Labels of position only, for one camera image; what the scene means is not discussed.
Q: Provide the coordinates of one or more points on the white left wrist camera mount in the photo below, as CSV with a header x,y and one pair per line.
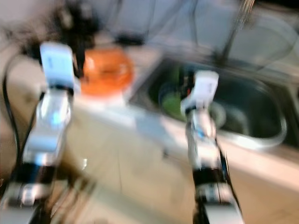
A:
x,y
58,65

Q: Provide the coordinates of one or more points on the metal faucet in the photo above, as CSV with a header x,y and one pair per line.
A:
x,y
233,32

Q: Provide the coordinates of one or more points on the orange plastic bowl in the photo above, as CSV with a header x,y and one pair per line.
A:
x,y
107,65

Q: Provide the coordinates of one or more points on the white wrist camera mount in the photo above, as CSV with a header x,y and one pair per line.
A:
x,y
205,88
58,65

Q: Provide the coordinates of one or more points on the green plate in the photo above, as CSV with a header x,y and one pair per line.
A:
x,y
170,103

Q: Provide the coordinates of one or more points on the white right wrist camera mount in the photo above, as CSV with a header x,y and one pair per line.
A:
x,y
205,88

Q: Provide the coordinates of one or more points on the stainless steel sink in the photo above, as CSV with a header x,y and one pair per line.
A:
x,y
247,107

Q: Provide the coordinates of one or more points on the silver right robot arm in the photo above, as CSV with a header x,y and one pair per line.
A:
x,y
205,154

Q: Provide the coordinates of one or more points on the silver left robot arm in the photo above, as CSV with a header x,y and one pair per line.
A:
x,y
46,140

